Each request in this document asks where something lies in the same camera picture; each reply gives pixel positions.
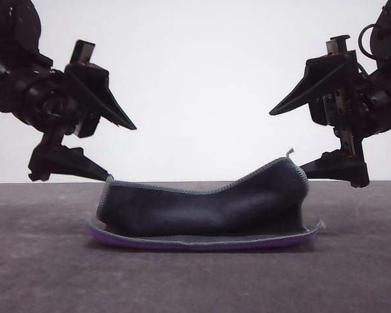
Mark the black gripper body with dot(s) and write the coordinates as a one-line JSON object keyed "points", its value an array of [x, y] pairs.
{"points": [[36, 98], [371, 104]]}

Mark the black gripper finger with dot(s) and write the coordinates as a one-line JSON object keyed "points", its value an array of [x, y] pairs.
{"points": [[62, 161], [342, 168], [326, 78], [96, 91]]}

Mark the purple towel with grey hem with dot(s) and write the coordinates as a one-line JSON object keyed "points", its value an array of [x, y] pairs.
{"points": [[198, 208]]}

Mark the grey table cloth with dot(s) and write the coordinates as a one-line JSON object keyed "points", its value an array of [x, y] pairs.
{"points": [[280, 280]]}

